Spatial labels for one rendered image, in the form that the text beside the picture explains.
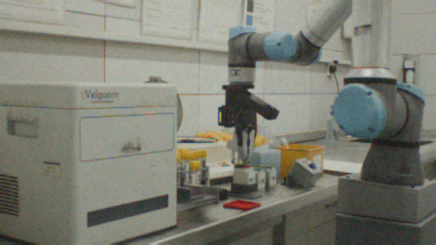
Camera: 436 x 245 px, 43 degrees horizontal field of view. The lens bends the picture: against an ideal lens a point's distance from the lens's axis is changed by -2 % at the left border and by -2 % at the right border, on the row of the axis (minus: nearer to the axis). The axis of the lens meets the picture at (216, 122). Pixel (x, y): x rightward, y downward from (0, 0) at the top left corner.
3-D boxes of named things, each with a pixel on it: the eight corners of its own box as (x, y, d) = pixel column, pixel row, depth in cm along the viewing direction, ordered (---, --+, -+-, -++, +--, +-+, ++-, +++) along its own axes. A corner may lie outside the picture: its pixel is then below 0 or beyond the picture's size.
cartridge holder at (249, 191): (253, 199, 149) (253, 186, 149) (224, 194, 154) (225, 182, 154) (263, 195, 153) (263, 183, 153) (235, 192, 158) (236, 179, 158)
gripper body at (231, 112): (232, 126, 159) (233, 84, 159) (259, 128, 154) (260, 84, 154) (217, 128, 153) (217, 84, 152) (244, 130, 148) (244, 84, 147)
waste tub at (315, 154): (309, 181, 179) (310, 150, 178) (271, 177, 185) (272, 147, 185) (323, 175, 190) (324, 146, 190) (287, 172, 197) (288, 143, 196)
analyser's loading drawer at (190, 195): (162, 220, 116) (162, 195, 115) (138, 215, 119) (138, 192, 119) (219, 204, 133) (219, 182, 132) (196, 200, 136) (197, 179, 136)
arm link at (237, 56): (245, 23, 145) (221, 26, 151) (244, 66, 146) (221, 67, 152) (265, 26, 151) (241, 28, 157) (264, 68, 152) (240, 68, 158)
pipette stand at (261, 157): (264, 186, 169) (265, 153, 168) (245, 183, 174) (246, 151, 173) (283, 182, 176) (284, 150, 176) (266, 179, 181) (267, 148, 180)
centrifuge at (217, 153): (196, 188, 164) (196, 146, 163) (132, 175, 185) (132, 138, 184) (249, 179, 181) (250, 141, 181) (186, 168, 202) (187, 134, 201)
